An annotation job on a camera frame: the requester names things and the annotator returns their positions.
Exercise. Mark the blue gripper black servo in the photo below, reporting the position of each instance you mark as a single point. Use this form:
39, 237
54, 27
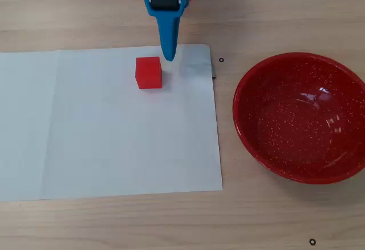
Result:
166, 14

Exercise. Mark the red cube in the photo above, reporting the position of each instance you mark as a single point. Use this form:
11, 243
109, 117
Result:
149, 73

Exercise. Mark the red speckled bowl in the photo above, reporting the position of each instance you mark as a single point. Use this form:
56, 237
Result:
299, 118

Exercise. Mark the white paper sheet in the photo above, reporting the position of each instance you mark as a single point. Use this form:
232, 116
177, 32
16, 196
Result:
99, 133

